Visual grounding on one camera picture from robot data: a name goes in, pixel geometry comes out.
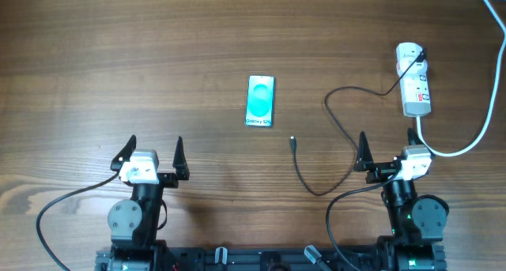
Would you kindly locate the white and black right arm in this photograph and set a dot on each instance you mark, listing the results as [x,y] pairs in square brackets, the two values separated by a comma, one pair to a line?
[417,221]

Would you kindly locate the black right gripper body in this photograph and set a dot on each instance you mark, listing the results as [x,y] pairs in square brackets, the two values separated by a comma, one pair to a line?
[382,171]

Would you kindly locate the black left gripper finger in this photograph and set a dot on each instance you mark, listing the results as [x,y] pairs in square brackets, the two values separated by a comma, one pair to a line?
[179,161]
[124,154]

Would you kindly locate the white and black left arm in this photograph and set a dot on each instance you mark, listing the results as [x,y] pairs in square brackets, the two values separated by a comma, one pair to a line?
[134,222]

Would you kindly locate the white USB charger plug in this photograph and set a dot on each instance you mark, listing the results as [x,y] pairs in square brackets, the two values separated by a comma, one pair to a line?
[408,66]

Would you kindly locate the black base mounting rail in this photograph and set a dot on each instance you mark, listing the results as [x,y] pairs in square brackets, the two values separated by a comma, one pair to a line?
[371,257]

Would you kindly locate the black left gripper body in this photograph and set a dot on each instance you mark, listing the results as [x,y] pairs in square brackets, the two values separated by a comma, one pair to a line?
[168,179]

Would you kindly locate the white power strip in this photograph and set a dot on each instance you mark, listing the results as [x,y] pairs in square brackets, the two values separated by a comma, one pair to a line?
[414,88]

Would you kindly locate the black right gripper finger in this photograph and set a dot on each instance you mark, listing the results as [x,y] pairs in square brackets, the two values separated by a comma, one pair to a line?
[364,155]
[416,148]

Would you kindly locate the teal screen smartphone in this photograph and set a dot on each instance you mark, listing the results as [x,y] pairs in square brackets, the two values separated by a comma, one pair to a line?
[260,101]

